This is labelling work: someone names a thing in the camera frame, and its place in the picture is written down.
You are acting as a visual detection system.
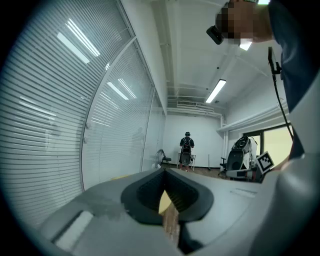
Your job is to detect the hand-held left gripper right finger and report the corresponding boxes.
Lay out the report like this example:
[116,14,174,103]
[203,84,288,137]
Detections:
[164,152,320,256]

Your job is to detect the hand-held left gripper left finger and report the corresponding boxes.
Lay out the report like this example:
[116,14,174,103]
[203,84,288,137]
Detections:
[37,167,187,256]

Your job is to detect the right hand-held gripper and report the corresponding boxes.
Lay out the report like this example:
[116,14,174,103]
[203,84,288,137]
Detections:
[225,151,275,182]

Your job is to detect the person's right forearm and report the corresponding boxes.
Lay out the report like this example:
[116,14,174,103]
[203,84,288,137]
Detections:
[271,159,292,173]

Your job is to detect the dark-framed window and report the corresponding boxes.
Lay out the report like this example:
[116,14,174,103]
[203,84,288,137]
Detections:
[242,124,294,162]

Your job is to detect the black folding chair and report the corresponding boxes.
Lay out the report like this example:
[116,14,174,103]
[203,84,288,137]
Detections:
[157,149,173,166]

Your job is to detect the small floor fan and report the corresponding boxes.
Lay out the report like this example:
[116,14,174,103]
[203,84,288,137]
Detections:
[150,154,162,171]

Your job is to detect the white ceiling air vent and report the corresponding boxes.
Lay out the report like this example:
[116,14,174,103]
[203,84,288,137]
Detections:
[176,100,199,108]

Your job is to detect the black body-worn device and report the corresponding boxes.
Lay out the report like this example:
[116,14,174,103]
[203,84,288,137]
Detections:
[267,46,284,81]

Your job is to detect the person's dark shirt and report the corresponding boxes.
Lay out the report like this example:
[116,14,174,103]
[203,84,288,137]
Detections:
[268,0,320,161]

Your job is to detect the person's head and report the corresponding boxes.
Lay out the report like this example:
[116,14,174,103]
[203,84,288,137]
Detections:
[216,0,273,46]

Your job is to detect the black device cable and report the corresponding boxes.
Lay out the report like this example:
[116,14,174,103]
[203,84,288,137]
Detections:
[273,74,295,142]

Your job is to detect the black head-mounted camera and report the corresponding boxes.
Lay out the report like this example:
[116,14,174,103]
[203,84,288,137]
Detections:
[205,24,226,46]

